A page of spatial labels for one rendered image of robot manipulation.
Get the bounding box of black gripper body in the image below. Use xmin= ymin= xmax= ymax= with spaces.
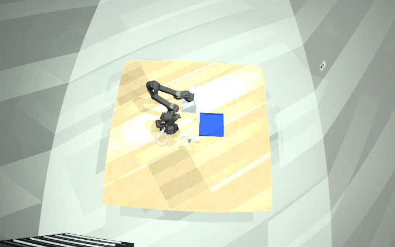
xmin=155 ymin=120 xmax=179 ymax=131

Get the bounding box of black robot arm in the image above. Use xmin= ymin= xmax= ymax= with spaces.
xmin=146 ymin=80 xmax=195 ymax=135

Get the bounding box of blue tray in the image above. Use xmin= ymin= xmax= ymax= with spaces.
xmin=199 ymin=112 xmax=224 ymax=137

